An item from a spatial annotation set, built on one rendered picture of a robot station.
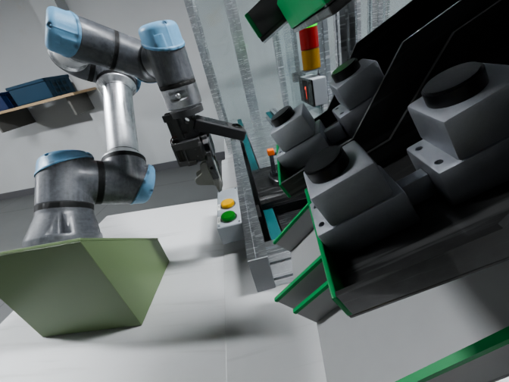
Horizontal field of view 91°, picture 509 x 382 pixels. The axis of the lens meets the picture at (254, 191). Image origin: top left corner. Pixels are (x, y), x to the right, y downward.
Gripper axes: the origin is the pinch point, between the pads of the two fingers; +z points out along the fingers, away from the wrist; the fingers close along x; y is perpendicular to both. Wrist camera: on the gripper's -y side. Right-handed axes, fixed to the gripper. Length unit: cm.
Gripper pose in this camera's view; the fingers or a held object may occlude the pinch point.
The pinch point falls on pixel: (221, 186)
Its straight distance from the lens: 63.7
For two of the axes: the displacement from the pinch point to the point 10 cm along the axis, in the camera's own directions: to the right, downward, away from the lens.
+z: 2.2, 8.5, 4.8
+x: 1.2, 4.6, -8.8
